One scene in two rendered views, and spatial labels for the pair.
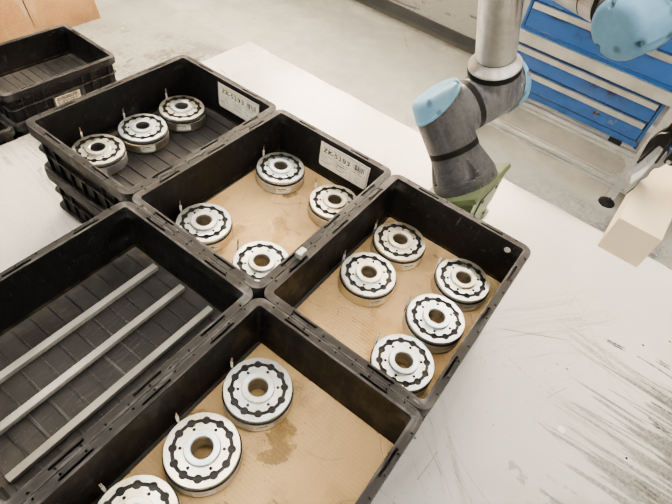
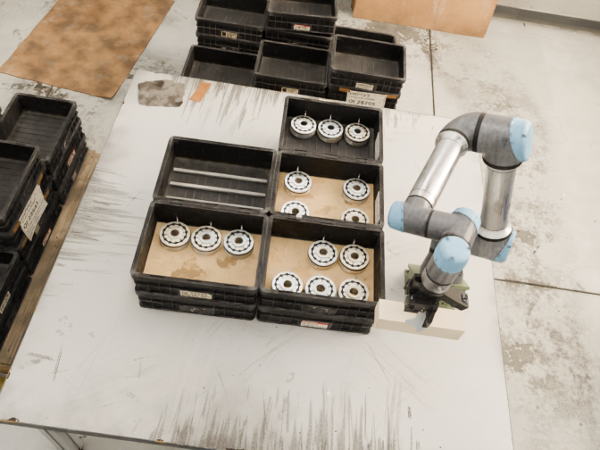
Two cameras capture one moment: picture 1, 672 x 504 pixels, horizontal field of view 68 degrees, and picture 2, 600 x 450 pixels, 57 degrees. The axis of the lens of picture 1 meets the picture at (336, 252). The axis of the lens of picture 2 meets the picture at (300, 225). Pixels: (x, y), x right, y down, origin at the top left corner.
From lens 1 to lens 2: 1.29 m
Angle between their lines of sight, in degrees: 35
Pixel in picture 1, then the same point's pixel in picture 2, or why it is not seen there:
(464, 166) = not seen: hidden behind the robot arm
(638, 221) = (384, 307)
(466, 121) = not seen: hidden behind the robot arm
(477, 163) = not seen: hidden behind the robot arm
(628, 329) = (429, 419)
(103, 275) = (250, 170)
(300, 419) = (239, 264)
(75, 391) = (203, 194)
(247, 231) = (312, 199)
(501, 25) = (486, 204)
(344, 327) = (291, 260)
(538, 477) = (295, 387)
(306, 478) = (220, 277)
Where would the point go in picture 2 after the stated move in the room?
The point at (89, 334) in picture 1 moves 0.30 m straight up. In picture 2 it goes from (224, 182) to (224, 125)
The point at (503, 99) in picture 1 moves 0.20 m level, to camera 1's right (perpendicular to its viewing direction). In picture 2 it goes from (481, 247) to (517, 298)
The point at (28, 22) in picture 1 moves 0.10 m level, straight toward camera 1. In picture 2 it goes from (431, 18) to (427, 24)
